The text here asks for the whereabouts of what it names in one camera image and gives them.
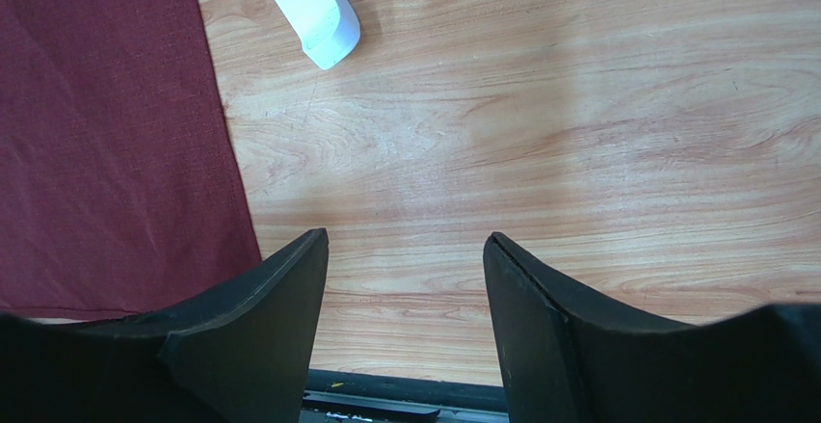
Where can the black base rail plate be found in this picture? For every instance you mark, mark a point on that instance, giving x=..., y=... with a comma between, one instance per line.
x=351, y=397

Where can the dark red cloth napkin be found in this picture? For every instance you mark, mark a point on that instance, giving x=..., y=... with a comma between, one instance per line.
x=120, y=192

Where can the white clothes rack stand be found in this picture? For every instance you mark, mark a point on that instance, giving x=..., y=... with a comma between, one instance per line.
x=328, y=30

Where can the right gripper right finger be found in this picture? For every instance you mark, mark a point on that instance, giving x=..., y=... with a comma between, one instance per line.
x=569, y=353

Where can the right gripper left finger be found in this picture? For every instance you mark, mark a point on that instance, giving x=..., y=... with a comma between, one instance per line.
x=237, y=352

